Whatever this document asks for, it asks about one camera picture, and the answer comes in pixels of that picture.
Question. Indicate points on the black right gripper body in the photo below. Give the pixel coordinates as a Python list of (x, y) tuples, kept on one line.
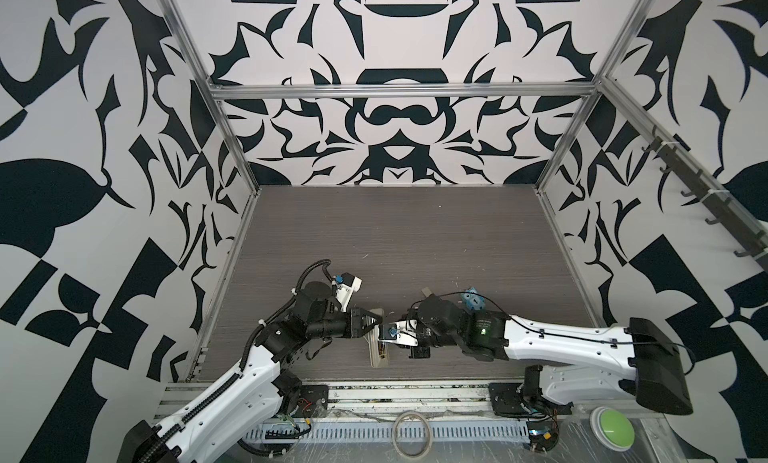
[(427, 336)]

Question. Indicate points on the white remote control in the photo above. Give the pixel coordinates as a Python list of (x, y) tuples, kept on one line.
[(378, 352)]

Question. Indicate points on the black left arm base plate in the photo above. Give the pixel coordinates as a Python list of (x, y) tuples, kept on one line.
[(312, 401)]

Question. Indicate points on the small green circuit board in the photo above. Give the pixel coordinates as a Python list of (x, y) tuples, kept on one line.
[(543, 435)]

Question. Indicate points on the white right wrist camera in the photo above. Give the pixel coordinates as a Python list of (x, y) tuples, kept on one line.
[(398, 333)]

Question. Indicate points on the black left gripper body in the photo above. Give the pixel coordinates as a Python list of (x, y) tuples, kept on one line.
[(345, 327)]

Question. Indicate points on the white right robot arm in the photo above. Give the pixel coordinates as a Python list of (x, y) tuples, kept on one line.
[(571, 363)]

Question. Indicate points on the clear tape roll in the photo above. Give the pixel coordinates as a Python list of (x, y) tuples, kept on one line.
[(412, 427)]

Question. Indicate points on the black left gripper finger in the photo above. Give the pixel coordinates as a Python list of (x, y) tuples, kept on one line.
[(369, 333), (363, 318)]

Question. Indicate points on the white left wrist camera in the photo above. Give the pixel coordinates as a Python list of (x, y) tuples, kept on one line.
[(346, 285)]

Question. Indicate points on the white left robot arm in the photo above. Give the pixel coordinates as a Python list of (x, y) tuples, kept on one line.
[(256, 388)]

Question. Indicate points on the aluminium enclosure frame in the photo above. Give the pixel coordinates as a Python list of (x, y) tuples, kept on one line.
[(499, 144)]

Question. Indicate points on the white slotted cable duct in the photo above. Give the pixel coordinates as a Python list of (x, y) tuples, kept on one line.
[(323, 431)]

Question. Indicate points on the blue owl figurine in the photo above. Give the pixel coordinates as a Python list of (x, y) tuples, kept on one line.
[(473, 300)]

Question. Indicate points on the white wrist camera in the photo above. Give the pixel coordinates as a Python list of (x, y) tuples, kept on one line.
[(346, 285), (398, 333)]

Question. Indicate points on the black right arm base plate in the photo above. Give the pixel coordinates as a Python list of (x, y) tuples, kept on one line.
[(519, 400)]

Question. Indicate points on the green push button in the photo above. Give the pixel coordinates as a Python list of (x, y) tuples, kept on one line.
[(612, 429)]

